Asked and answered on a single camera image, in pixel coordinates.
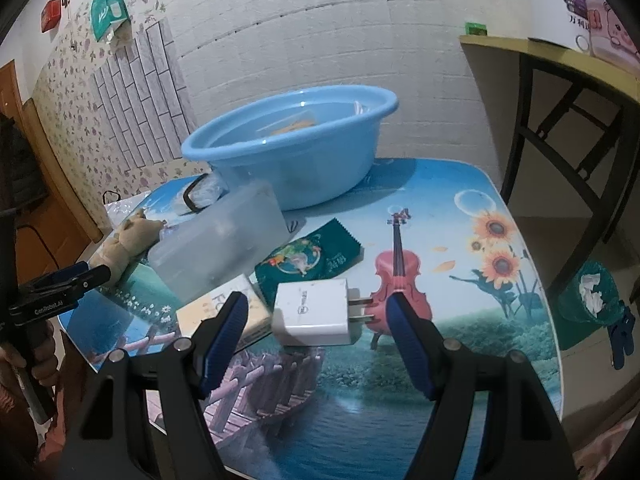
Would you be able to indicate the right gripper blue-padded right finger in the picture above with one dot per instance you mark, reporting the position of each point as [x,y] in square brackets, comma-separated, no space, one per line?
[444,372]

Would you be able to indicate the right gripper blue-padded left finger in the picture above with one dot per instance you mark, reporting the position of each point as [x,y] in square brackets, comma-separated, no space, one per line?
[188,371]

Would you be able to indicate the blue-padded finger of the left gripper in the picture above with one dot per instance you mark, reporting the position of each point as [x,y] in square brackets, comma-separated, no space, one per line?
[77,287]
[58,277]

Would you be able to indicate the tan plush teddy bear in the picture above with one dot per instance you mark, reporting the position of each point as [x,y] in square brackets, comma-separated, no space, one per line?
[134,236]

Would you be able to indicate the cream facial tissue box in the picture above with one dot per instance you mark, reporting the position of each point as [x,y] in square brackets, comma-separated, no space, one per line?
[258,323]

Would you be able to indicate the frosted plastic storage box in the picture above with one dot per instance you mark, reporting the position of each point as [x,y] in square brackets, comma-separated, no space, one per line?
[221,242]

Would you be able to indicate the white usb wall charger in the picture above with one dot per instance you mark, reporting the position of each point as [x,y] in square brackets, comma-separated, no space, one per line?
[318,314]

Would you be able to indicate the dark green snack packet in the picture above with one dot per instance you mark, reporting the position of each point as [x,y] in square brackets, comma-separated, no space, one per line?
[322,254]

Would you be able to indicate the person's left hand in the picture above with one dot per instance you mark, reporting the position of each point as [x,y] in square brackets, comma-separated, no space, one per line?
[45,368]

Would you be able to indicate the brown wooden door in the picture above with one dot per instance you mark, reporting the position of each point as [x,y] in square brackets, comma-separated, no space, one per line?
[53,227]

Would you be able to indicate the clear packets with brown band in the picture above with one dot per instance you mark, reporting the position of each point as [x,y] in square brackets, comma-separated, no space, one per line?
[199,194]

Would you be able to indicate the teal waste bin with tissue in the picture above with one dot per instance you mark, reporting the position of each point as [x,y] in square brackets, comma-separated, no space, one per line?
[591,302]

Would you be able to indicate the light blue plastic basin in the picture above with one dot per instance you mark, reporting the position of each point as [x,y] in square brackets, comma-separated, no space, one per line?
[311,145]

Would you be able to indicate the green small box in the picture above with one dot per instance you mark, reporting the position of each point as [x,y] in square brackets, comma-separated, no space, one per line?
[475,29]

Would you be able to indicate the pink cartoon piggy box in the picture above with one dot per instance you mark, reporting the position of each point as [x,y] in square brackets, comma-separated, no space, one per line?
[609,39]

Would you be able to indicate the red wall box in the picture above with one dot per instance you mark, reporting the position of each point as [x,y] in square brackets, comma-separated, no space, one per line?
[51,15]

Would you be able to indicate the teal hanging wall packet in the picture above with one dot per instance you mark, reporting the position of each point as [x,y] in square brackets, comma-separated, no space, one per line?
[107,16]

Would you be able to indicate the yellow side table black frame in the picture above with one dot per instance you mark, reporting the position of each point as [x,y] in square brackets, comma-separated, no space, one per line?
[566,129]

